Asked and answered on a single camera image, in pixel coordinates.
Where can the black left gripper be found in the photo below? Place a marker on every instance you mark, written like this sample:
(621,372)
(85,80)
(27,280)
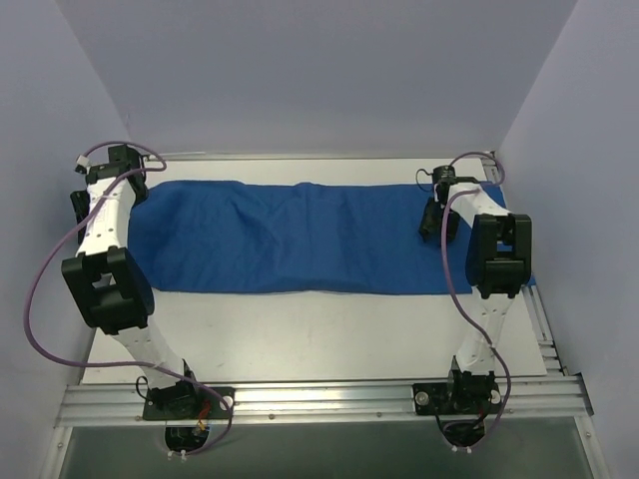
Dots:
(80,207)

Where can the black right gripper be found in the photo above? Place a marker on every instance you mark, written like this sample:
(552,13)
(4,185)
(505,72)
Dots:
(432,218)

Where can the blue surgical drape cloth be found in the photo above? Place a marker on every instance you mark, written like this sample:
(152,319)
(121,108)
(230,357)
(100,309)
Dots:
(230,237)

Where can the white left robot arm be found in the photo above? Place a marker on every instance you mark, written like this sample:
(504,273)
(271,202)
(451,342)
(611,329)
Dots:
(111,290)

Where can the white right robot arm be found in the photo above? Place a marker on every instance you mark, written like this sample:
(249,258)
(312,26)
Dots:
(497,267)

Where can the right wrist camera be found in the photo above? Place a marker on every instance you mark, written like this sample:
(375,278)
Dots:
(444,176)

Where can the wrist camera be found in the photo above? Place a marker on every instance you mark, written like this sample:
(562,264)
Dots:
(444,176)
(123,158)

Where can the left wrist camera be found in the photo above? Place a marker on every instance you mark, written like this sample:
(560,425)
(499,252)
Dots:
(123,158)

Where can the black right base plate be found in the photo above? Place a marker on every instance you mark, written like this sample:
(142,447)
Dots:
(445,398)

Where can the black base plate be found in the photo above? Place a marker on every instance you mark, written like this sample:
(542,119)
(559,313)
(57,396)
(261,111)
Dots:
(186,402)
(445,398)

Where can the aluminium front rail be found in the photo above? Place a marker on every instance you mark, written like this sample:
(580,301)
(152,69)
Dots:
(112,405)

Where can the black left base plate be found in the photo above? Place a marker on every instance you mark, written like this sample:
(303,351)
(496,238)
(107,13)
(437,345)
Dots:
(186,402)

